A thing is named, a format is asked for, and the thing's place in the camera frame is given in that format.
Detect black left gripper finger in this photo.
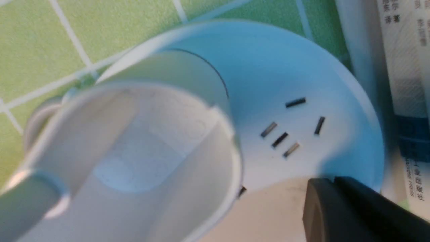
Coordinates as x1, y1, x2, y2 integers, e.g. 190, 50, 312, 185
302, 177, 430, 242

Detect white desk lamp socket base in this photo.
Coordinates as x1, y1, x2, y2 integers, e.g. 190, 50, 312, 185
1, 20, 384, 242

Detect middle book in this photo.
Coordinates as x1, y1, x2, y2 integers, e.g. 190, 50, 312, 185
335, 0, 406, 203

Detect white top book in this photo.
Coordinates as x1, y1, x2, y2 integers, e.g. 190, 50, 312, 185
377, 0, 430, 220

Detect green checkered tablecloth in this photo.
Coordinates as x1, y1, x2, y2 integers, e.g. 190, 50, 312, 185
0, 0, 352, 184

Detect white lamp power cable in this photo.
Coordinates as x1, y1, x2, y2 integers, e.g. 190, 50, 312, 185
23, 88, 78, 152

